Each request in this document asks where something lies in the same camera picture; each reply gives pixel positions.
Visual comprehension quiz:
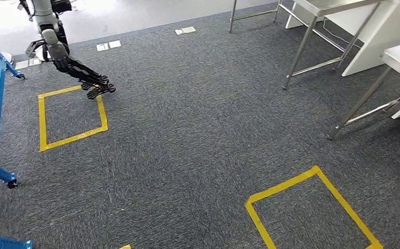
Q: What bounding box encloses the bystander robot grey hand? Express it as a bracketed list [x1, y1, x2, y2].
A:
[47, 41, 73, 74]

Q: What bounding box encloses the black lattice plastic part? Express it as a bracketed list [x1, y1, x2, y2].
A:
[62, 58, 116, 100]

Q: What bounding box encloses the bystander robot black body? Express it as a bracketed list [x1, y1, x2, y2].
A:
[50, 0, 73, 56]

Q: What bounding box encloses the white round floor base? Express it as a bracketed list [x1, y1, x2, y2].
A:
[0, 51, 15, 66]

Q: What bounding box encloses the stainless steel table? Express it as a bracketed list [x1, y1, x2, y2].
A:
[228, 0, 388, 91]

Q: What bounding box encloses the bystander robot wrist camera mount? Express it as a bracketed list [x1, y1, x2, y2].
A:
[25, 38, 47, 59]

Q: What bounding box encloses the thin grey floor cable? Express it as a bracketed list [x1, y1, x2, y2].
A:
[322, 19, 363, 49]

